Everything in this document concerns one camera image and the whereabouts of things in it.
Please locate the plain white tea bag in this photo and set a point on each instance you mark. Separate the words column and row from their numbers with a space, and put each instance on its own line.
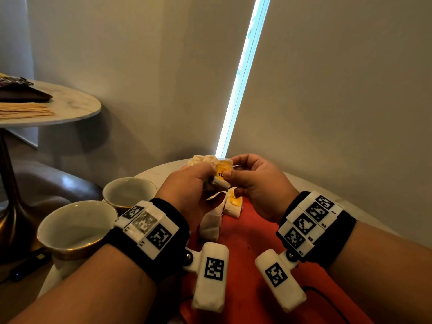
column 211, row 222

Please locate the person's left hand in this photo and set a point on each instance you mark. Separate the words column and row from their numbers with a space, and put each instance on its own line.
column 179, row 192

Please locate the black wristband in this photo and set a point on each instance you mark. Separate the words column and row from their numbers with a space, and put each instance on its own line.
column 168, row 259
column 334, row 239

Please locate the grey roller blind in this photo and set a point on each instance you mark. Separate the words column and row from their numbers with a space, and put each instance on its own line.
column 202, row 80
column 337, row 97

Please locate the person's right forearm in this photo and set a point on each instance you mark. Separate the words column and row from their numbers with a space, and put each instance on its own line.
column 381, row 273

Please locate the dark brown tray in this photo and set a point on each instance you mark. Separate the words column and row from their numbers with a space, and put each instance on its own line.
column 23, row 94

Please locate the bundle of wooden sticks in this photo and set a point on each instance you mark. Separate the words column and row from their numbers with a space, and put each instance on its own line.
column 23, row 110

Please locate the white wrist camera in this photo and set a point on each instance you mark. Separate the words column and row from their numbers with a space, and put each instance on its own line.
column 212, row 276
column 280, row 280

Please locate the person's right hand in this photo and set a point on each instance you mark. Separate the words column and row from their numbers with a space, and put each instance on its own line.
column 266, row 188

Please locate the black device with blue light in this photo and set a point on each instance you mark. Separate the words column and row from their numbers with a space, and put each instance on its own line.
column 28, row 266

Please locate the dark patterned packet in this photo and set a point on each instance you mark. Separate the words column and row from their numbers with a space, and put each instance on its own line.
column 13, row 80

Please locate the tea bag with yellow label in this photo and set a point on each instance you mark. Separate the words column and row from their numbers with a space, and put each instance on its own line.
column 233, row 204
column 221, row 172

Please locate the red table mat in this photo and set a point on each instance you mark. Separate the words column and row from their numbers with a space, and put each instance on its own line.
column 249, row 239

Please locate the white cup with gold rim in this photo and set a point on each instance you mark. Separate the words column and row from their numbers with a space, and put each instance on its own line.
column 74, row 229
column 128, row 194

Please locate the grey sofa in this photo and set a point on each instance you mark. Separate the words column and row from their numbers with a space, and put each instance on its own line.
column 64, row 185

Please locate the person's left forearm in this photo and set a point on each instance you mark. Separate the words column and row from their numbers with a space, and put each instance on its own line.
column 91, row 290

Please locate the round marble side table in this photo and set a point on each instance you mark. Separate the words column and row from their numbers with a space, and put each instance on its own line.
column 64, row 104

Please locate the person's left thumb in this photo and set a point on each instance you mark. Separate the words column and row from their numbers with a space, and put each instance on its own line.
column 212, row 204

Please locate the person's right thumb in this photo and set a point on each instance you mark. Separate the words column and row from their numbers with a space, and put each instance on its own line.
column 238, row 178

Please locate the pile of white tea bags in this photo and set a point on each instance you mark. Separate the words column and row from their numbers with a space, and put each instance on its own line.
column 202, row 159

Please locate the white marker plate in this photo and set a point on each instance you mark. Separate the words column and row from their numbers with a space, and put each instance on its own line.
column 148, row 226
column 308, row 219

